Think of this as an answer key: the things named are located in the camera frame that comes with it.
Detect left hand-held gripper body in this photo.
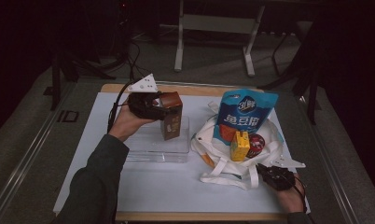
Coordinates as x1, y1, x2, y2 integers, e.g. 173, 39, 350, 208
127, 73, 161, 120

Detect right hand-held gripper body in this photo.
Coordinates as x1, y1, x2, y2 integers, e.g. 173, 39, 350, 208
259, 157, 306, 191

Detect brown drink carton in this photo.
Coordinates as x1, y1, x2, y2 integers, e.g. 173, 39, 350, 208
158, 91, 184, 141

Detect red round snack packet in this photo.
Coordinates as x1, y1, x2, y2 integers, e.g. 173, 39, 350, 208
245, 133, 266, 159

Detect yellow drink carton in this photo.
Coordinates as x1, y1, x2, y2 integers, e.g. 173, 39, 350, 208
229, 131, 251, 162

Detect clear plastic box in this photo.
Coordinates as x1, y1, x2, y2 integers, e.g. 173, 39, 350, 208
124, 115, 190, 163

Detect white tote bag coloured blotches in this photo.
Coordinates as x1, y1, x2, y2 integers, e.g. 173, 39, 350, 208
189, 101, 285, 191

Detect blue snack pouch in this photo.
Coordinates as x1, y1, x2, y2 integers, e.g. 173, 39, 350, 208
213, 89, 279, 147

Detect person's left hand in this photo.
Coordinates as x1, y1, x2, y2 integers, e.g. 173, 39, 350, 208
108, 102, 156, 143

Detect person's right hand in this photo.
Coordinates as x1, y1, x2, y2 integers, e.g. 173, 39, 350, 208
275, 175, 306, 214

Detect white table mat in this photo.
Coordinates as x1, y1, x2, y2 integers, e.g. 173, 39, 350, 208
53, 91, 311, 214

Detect dark equipment rack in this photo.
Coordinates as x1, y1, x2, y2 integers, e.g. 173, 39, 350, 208
114, 0, 134, 63

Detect black metal stand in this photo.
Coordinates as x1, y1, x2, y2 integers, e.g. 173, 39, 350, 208
49, 52, 117, 111

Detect white metal stand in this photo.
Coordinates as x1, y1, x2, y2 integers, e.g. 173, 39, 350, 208
174, 0, 266, 77

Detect black floor cables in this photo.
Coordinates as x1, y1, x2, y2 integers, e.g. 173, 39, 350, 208
126, 40, 153, 86

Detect metal floor rail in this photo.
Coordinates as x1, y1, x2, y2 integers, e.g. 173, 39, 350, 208
296, 96, 361, 224
0, 82, 77, 224

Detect black chair frame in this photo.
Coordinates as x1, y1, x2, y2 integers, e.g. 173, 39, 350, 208
258, 21, 322, 125

